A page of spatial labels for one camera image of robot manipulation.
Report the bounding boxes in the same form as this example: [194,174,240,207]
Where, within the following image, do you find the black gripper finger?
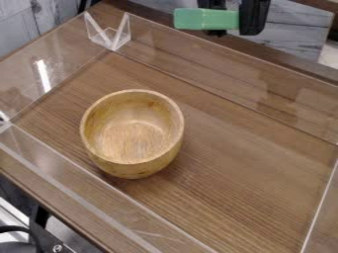
[239,0,271,36]
[194,0,229,38]

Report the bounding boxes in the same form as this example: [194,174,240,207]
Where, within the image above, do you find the green rectangular block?
[172,8,239,30]

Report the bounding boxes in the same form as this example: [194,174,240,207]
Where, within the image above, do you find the brown wooden bowl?
[78,89,184,179]

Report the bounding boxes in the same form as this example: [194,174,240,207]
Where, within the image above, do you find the black metal table leg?
[29,206,68,253]

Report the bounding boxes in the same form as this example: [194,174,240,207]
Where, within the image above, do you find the clear acrylic corner bracket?
[82,12,130,51]

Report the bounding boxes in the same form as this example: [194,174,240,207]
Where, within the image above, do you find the clear acrylic tray wall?
[0,121,217,253]

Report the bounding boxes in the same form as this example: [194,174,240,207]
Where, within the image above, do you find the black cable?
[0,225,44,253]

